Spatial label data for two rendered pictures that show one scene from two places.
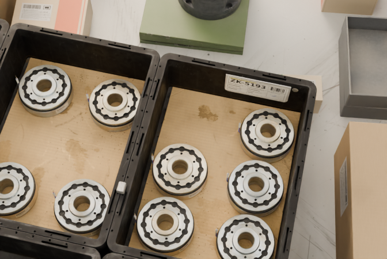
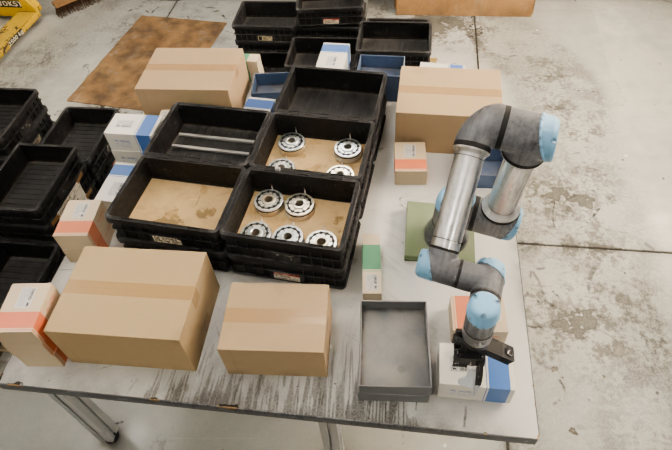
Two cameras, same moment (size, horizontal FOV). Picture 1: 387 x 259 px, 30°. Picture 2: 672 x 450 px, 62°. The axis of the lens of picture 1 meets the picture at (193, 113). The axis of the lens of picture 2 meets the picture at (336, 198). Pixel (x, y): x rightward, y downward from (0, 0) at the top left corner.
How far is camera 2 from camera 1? 143 cm
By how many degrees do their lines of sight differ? 50
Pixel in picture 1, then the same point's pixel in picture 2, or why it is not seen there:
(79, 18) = (408, 169)
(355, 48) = (407, 316)
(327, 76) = not seen: hidden behind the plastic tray
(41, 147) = (316, 155)
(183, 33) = (410, 223)
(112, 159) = not seen: hidden behind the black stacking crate
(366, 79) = (382, 322)
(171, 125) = (330, 204)
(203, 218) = (274, 220)
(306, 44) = (417, 297)
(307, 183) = not seen: hidden behind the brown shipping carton
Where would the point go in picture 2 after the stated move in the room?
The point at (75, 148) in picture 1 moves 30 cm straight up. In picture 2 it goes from (316, 167) to (308, 103)
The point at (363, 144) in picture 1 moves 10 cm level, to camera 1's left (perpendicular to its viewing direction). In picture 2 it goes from (312, 291) to (314, 263)
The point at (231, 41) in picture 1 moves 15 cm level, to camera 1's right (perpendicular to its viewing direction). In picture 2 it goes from (408, 248) to (412, 285)
